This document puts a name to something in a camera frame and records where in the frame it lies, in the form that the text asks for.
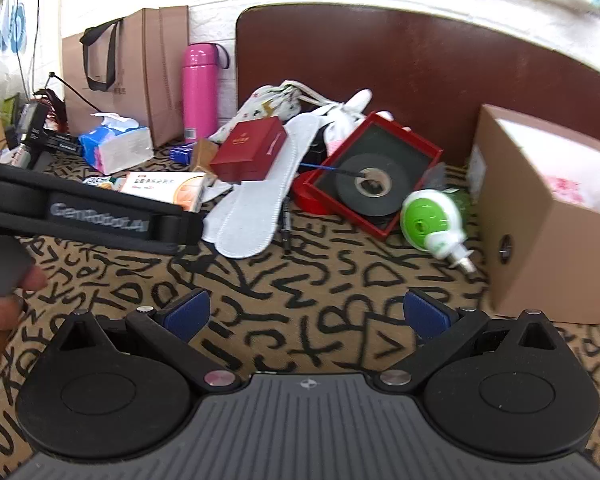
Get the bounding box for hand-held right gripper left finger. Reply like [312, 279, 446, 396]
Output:
[55, 287, 243, 396]

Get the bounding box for patterned drawstring pouch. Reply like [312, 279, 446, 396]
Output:
[210, 80, 331, 143]

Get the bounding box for brown wooden board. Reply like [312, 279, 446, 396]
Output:
[235, 4, 600, 171]

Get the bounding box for red tray box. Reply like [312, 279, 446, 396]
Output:
[310, 111, 445, 240]

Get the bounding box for black flat box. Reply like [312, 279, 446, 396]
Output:
[42, 131, 82, 155]

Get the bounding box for small tan box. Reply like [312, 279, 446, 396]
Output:
[190, 139, 220, 173]

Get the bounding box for black electronic device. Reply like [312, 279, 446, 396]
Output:
[10, 101, 51, 168]

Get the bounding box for blue mesh hand net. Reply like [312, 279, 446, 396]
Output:
[298, 161, 367, 179]

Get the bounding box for green white plug-in repellent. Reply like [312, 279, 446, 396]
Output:
[400, 189, 478, 273]

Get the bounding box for white felt insole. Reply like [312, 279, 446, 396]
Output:
[201, 180, 246, 246]
[217, 111, 326, 259]

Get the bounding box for brown cardboard box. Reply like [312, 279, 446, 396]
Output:
[467, 104, 600, 326]

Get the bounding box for brown paper bag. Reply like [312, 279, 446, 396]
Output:
[61, 6, 190, 148]

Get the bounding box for white cotton glove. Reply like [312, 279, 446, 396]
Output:
[322, 89, 396, 156]

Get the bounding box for dark red gift box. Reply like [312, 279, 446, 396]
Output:
[209, 116, 288, 182]

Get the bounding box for pink thermos bottle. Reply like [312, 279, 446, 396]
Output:
[182, 42, 230, 143]

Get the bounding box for blue tissue pack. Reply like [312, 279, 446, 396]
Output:
[78, 112, 155, 176]

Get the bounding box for red tape roll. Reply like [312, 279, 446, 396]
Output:
[292, 170, 351, 216]

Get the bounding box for orange white medicine box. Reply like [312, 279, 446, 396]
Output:
[117, 171, 208, 213]

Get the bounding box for black pen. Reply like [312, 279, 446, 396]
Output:
[280, 197, 293, 256]

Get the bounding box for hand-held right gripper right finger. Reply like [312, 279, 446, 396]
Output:
[379, 287, 561, 393]

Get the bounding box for dark red tassel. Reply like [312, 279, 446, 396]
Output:
[35, 89, 68, 131]

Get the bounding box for letter print cloth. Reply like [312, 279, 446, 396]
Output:
[0, 145, 600, 480]

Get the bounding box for black tape roll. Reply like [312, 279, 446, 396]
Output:
[334, 154, 411, 217]

